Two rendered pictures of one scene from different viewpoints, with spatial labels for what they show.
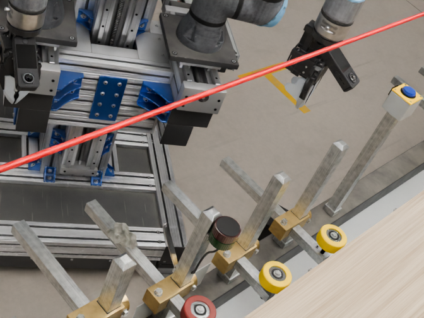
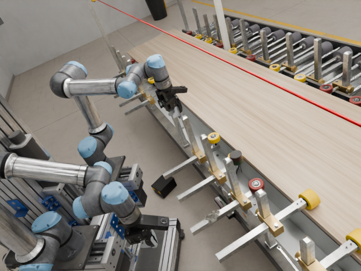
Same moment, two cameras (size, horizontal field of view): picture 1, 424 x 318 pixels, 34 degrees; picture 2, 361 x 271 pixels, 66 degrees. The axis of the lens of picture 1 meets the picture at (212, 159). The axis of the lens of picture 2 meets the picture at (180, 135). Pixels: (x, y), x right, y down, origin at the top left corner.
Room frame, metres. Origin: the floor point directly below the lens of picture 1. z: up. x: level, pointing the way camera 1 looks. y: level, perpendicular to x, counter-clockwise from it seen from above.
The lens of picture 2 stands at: (0.46, 0.72, 2.09)
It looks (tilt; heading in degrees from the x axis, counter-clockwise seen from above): 37 degrees down; 318
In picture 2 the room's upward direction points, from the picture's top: 22 degrees counter-clockwise
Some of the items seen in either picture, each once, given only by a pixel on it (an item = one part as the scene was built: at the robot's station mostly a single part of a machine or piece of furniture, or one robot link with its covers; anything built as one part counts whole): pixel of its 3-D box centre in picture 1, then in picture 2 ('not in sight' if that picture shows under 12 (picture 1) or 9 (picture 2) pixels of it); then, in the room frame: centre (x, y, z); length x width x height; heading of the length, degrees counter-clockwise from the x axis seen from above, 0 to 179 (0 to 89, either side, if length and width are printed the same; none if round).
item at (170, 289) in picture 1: (171, 290); (240, 198); (1.05, -0.04, 0.85); 0.14 x 0.06 x 0.05; 150
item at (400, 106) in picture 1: (401, 103); not in sight; (1.73, -0.43, 1.18); 0.07 x 0.07 x 0.08; 60
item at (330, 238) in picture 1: (326, 246); (215, 141); (1.40, -0.40, 0.85); 0.08 x 0.08 x 0.11
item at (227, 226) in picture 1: (212, 255); (239, 169); (1.05, -0.09, 1.03); 0.06 x 0.06 x 0.22; 60
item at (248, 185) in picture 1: (272, 209); (192, 161); (1.50, -0.22, 0.81); 0.44 x 0.03 x 0.04; 60
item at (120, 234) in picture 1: (123, 233); (212, 215); (1.12, 0.13, 0.87); 0.09 x 0.07 x 0.02; 60
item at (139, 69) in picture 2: not in sight; (137, 73); (1.46, -0.07, 1.58); 0.11 x 0.11 x 0.08; 20
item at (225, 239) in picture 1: (226, 229); (236, 156); (1.04, -0.09, 1.12); 0.06 x 0.06 x 0.02
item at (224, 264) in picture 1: (236, 252); (217, 173); (1.27, -0.16, 0.83); 0.14 x 0.06 x 0.05; 150
